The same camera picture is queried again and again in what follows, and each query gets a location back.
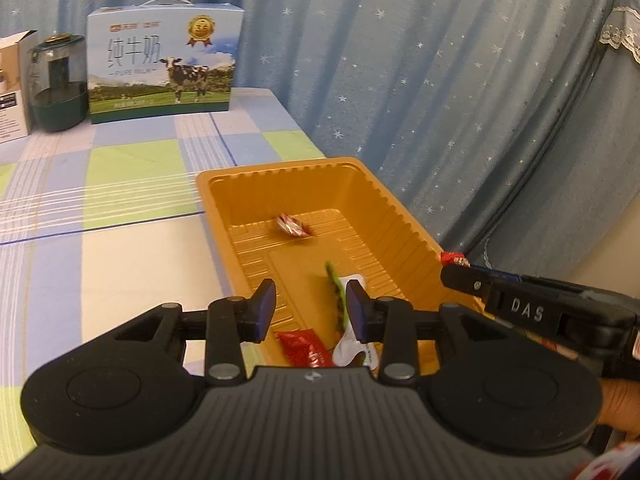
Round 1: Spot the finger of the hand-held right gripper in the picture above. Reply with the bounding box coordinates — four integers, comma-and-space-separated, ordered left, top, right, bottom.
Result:
470, 266, 523, 283
440, 262, 493, 308

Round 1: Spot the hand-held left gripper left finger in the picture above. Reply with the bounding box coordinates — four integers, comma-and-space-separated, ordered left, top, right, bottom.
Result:
100, 278, 278, 387

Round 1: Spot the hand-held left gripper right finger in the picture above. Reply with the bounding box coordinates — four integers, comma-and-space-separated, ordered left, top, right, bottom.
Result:
346, 280, 526, 386

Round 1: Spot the green and white snack packet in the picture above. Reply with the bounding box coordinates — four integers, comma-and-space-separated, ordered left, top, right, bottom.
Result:
322, 260, 380, 370

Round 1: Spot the orange plastic tray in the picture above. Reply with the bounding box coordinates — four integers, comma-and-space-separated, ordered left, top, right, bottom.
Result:
196, 156, 493, 378

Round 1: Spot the red and white candy packet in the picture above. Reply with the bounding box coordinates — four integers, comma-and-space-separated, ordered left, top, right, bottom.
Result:
274, 213, 313, 238

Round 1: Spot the person's right hand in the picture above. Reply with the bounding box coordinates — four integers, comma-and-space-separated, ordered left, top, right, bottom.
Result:
597, 377, 640, 436

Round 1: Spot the grey lace-trimmed curtain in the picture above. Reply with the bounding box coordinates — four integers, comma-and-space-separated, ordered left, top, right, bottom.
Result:
480, 0, 640, 301

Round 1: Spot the blue milk carton box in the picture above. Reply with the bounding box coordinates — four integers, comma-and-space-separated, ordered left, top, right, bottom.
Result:
86, 0, 244, 125

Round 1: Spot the dark green glass jar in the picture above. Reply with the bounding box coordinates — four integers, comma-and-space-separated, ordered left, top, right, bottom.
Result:
27, 34, 90, 133

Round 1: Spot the white product box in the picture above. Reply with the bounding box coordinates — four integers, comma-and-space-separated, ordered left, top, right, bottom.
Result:
0, 30, 40, 145

